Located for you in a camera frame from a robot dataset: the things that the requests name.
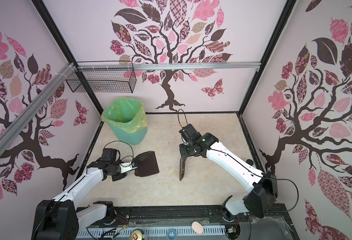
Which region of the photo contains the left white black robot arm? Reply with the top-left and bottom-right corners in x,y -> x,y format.
31,149 -> 138,240

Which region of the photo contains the green bin with liner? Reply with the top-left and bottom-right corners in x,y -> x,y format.
102,98 -> 148,145

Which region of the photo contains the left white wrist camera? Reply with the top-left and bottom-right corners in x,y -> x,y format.
119,161 -> 139,174

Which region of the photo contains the silver aluminium rail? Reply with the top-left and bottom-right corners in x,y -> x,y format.
0,63 -> 76,157
77,62 -> 261,71

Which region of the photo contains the silver aluminium rail left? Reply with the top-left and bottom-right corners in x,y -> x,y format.
0,63 -> 76,157

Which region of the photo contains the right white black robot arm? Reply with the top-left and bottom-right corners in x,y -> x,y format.
179,124 -> 278,222

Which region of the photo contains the silver aluminium rail back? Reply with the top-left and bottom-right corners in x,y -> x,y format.
77,62 -> 261,71

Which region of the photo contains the small dark cylinder bottle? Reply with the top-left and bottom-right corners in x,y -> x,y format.
246,159 -> 254,166

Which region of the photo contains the dark brown hand brush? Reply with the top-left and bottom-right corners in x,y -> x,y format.
179,155 -> 188,181

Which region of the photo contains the beige oval disc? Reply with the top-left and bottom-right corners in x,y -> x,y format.
191,221 -> 204,235

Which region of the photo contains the black wire basket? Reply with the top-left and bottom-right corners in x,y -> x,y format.
66,60 -> 137,94

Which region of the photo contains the dark brown dustpan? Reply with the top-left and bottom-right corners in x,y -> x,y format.
133,151 -> 160,177

